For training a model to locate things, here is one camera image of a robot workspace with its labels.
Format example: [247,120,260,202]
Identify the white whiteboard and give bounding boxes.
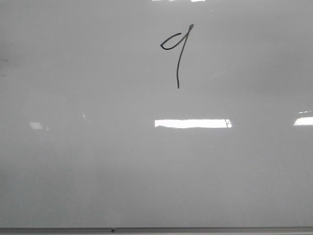
[0,0,313,228]

